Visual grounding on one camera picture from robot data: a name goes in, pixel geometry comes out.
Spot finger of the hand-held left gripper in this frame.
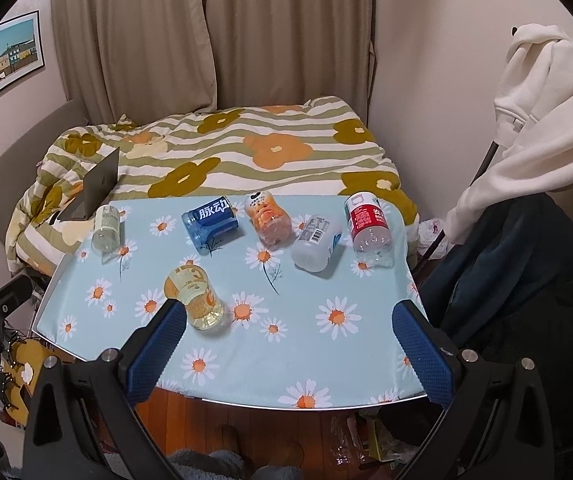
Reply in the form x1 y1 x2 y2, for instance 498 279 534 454
0 275 35 322

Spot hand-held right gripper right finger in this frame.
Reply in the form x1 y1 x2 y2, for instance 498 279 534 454
391 299 561 480

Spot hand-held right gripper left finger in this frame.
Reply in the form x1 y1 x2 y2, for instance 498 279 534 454
21 299 188 480

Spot yellow drink bottle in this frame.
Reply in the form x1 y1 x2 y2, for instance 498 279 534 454
164 264 226 331

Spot yellow bag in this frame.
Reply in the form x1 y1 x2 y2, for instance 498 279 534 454
0 337 70 428

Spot yellow green packet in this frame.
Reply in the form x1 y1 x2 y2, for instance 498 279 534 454
365 419 393 462

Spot white plastic bag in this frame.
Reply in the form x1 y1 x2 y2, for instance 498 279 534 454
418 217 451 257

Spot dark blue jacket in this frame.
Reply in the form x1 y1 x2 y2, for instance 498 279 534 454
418 191 573 463

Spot pale green drink bottle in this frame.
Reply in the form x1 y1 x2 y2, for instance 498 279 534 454
91 204 122 254

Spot clear plastic wrapper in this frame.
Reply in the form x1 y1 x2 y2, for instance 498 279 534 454
331 407 420 467

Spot blue label bottle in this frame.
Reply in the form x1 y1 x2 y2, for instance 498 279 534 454
181 195 240 254

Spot red label water bottle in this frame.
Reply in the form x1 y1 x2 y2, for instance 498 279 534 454
343 191 396 267

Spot daisy print blue tablecloth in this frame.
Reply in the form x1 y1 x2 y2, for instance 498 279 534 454
31 193 430 409

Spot grey laptop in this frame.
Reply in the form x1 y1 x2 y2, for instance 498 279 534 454
56 146 121 222

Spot white label bottle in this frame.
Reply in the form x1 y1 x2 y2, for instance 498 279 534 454
290 213 343 274

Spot grey fleece trousers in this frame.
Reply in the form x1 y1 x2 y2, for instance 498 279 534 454
165 449 308 480

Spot orange drink bottle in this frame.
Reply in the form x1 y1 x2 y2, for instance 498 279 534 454
244 192 295 249

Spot black coat rack pole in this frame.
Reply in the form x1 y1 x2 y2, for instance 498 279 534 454
411 137 498 281

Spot striped floral blanket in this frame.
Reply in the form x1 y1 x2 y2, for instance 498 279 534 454
5 95 420 277

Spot white hoodie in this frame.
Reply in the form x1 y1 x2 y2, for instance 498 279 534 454
444 23 573 244

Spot beige curtain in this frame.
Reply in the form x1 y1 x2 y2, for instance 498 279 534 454
205 0 378 113
50 0 218 124

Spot grey padded bed frame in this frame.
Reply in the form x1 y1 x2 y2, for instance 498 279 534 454
0 99 90 273

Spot wall poster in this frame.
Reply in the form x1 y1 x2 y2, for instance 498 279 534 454
0 9 47 117

